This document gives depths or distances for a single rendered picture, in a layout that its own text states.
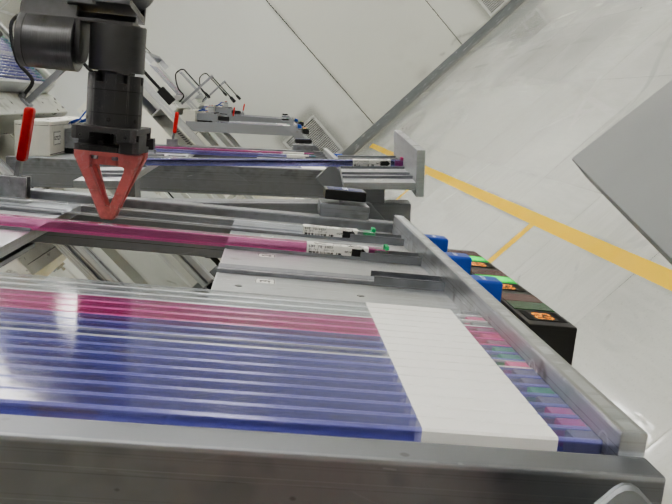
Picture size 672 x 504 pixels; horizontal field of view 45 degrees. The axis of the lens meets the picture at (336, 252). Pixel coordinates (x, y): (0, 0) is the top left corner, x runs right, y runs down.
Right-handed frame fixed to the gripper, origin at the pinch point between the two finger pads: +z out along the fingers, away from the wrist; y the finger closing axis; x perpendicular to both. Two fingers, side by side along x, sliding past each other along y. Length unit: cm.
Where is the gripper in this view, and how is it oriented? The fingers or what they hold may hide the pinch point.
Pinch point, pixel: (109, 210)
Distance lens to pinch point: 91.4
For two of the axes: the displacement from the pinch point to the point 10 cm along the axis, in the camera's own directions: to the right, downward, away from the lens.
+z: -1.0, 9.8, 1.7
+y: 0.7, 1.8, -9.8
